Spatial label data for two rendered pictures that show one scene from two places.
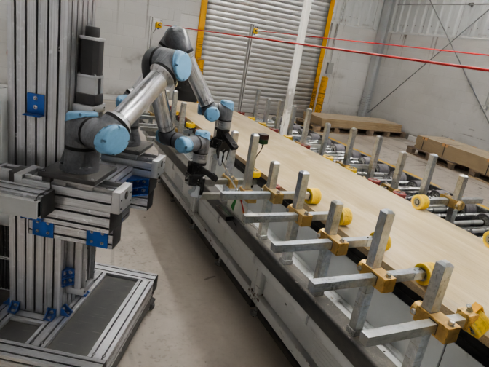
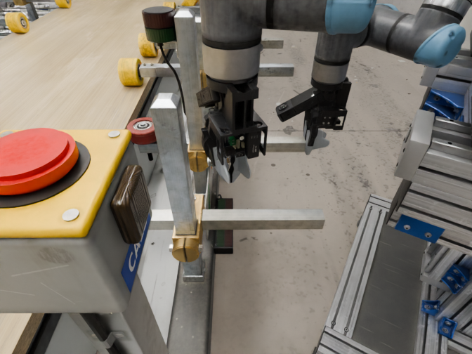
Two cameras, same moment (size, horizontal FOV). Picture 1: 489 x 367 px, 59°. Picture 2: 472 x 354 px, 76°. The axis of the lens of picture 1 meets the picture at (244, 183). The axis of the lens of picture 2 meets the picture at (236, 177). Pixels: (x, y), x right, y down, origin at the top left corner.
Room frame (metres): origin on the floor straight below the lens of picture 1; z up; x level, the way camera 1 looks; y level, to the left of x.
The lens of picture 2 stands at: (2.73, 0.35, 1.31)
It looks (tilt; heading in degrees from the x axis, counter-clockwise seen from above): 41 degrees down; 207
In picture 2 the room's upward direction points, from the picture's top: straight up
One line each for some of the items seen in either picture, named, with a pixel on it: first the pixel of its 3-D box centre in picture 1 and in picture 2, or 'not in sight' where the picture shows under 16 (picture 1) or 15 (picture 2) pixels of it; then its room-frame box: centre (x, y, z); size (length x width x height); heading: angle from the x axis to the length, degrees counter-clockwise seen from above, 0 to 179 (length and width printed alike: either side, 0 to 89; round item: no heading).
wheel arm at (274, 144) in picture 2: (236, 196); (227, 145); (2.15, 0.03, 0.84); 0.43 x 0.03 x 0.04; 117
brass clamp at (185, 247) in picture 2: (229, 180); (189, 226); (2.42, 0.09, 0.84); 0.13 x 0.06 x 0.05; 27
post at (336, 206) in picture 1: (324, 257); not in sight; (1.55, -0.36, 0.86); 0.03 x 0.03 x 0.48; 27
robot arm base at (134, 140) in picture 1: (126, 133); not in sight; (2.11, 0.63, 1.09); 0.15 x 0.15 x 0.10
